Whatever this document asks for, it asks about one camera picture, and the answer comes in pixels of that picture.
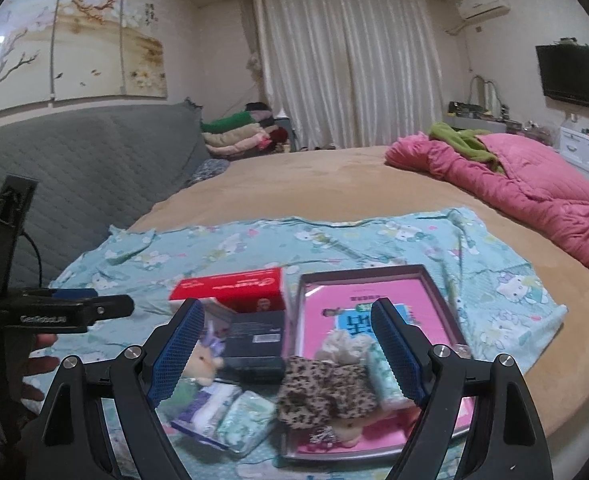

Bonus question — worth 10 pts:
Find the green floral tissue pack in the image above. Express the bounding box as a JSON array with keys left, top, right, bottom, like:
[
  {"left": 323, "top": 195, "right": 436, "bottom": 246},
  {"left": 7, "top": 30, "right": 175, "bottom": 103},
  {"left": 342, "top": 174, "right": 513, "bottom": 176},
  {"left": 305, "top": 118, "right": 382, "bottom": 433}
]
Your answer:
[{"left": 365, "top": 341, "right": 413, "bottom": 411}]

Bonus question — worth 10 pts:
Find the floral white scrunchie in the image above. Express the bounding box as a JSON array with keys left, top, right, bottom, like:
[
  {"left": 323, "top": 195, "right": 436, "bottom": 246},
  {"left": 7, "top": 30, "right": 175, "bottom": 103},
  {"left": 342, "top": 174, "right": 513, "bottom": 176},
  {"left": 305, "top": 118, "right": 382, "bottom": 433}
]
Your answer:
[{"left": 314, "top": 330, "right": 375, "bottom": 365}]

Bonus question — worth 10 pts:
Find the leopard print scrunchie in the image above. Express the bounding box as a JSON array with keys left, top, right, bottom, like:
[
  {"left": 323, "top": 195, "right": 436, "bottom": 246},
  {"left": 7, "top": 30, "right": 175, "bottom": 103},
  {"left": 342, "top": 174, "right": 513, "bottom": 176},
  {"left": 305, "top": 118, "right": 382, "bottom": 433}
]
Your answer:
[{"left": 277, "top": 356, "right": 379, "bottom": 430}]

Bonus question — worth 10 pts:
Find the pink plush toy with gem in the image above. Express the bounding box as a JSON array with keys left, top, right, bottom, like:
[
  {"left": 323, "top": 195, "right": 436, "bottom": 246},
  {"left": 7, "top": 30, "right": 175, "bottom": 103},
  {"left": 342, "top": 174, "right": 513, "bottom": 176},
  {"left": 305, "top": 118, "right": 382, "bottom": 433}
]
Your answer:
[{"left": 307, "top": 419, "right": 371, "bottom": 451}]

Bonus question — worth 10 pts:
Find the person's left hand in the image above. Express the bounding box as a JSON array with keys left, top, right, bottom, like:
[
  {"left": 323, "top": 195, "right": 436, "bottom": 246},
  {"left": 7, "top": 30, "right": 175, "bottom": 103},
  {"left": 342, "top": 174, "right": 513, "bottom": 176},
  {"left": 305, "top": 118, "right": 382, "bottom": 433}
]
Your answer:
[{"left": 20, "top": 334, "right": 60, "bottom": 402}]

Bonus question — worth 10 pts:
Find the purple white tissue pack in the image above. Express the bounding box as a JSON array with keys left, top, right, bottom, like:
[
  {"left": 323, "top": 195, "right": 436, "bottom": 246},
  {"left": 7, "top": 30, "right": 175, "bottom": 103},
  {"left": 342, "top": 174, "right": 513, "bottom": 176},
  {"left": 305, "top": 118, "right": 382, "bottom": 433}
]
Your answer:
[{"left": 171, "top": 382, "right": 242, "bottom": 446}]

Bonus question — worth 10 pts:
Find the Hello Kitty blue sheet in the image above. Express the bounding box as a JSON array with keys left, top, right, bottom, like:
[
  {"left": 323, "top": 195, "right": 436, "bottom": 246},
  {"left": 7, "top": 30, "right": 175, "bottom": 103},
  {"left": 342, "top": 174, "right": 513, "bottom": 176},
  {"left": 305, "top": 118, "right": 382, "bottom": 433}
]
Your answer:
[{"left": 23, "top": 206, "right": 570, "bottom": 480}]

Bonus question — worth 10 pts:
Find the purple shallow box tray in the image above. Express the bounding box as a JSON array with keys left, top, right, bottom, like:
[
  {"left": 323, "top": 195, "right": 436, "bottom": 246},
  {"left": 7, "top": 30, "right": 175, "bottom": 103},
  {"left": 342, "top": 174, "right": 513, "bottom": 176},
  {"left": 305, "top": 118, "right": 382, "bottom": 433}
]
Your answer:
[{"left": 279, "top": 263, "right": 475, "bottom": 462}]

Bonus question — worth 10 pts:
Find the dark blue small box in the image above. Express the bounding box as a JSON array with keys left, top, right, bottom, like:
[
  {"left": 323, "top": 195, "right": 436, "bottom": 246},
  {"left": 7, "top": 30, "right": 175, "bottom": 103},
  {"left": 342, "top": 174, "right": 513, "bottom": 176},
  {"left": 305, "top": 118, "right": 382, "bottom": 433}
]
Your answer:
[{"left": 218, "top": 310, "right": 287, "bottom": 385}]

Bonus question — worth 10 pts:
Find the grey quilted headboard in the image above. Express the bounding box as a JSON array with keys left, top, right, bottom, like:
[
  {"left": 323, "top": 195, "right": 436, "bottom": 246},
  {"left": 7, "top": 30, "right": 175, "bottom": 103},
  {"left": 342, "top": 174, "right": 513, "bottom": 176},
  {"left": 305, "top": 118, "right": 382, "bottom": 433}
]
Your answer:
[{"left": 0, "top": 101, "right": 210, "bottom": 285}]

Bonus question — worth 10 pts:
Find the red white tissue box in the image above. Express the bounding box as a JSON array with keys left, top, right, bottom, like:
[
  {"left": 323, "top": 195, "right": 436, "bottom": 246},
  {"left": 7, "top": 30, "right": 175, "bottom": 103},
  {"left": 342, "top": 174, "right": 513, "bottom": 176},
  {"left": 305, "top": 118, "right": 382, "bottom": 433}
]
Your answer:
[{"left": 168, "top": 268, "right": 289, "bottom": 313}]

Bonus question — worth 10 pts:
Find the dark patterned pillow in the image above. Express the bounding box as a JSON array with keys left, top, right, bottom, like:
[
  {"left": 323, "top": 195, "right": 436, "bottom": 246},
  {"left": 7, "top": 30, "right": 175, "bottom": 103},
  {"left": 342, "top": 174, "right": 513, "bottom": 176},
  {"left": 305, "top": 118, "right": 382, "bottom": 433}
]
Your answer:
[{"left": 184, "top": 158, "right": 230, "bottom": 188}]

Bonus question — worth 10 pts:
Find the beige bed blanket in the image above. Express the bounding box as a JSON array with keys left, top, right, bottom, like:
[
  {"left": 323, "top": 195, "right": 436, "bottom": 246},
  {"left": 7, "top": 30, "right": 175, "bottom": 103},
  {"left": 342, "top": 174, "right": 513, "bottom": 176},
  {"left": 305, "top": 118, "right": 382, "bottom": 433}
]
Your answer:
[{"left": 126, "top": 145, "right": 589, "bottom": 438}]

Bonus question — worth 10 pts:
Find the pink quilted duvet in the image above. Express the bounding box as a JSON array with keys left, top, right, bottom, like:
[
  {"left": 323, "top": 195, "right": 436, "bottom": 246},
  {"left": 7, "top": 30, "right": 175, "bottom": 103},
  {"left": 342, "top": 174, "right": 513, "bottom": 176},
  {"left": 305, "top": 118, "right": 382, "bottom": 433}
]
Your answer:
[{"left": 385, "top": 133, "right": 589, "bottom": 269}]

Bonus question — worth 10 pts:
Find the green cloth on duvet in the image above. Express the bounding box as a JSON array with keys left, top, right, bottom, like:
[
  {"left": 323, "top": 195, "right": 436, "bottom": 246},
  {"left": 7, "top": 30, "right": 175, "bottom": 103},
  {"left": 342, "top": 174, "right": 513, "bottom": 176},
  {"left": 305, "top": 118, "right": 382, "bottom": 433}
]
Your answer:
[{"left": 429, "top": 122, "right": 505, "bottom": 174}]

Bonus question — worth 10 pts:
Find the stack of folded clothes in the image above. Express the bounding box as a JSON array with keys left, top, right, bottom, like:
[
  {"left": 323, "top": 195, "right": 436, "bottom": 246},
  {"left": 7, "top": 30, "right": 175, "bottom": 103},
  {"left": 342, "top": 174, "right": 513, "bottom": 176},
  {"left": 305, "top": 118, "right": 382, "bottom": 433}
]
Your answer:
[{"left": 200, "top": 102, "right": 293, "bottom": 160}]

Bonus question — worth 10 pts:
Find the cluttered side desk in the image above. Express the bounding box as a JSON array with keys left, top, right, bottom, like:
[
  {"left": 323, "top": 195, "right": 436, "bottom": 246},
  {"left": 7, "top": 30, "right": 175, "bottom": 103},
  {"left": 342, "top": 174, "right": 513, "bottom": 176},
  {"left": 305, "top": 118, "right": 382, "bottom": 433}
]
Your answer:
[{"left": 444, "top": 74, "right": 556, "bottom": 137}]

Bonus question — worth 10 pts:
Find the white drawer cabinet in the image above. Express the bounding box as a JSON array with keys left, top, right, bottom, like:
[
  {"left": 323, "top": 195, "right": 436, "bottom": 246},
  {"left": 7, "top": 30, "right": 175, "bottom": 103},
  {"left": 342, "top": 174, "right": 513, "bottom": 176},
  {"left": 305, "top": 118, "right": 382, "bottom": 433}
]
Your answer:
[{"left": 559, "top": 127, "right": 589, "bottom": 180}]

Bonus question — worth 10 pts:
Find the white curtain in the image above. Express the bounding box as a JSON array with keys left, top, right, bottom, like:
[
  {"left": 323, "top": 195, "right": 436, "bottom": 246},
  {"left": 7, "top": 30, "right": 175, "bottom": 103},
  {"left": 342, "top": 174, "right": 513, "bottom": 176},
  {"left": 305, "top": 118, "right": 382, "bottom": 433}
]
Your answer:
[{"left": 252, "top": 0, "right": 443, "bottom": 150}]

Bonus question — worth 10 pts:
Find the white air conditioner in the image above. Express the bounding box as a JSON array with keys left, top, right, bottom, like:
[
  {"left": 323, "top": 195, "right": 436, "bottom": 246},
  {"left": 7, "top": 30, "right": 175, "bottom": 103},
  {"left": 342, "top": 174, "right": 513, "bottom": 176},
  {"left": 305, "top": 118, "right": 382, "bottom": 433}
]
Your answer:
[{"left": 456, "top": 0, "right": 509, "bottom": 22}]

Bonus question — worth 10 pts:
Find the black cable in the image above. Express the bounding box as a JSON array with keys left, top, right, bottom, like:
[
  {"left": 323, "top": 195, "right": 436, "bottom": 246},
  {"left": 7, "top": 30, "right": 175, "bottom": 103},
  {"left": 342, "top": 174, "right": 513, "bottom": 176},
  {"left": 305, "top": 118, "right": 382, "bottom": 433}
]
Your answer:
[{"left": 20, "top": 231, "right": 45, "bottom": 291}]

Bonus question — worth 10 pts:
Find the blossom wall painting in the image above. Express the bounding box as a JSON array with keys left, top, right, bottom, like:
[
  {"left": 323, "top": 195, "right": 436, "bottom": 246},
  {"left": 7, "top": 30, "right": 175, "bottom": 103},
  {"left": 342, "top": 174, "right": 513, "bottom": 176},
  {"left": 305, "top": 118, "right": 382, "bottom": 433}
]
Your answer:
[{"left": 0, "top": 0, "right": 168, "bottom": 112}]

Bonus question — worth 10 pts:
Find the black wall television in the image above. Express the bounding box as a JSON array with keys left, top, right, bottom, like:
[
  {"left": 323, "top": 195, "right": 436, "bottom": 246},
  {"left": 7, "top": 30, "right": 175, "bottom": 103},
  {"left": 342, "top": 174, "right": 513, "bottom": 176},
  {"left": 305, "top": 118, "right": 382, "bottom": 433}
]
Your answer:
[{"left": 536, "top": 44, "right": 589, "bottom": 107}]

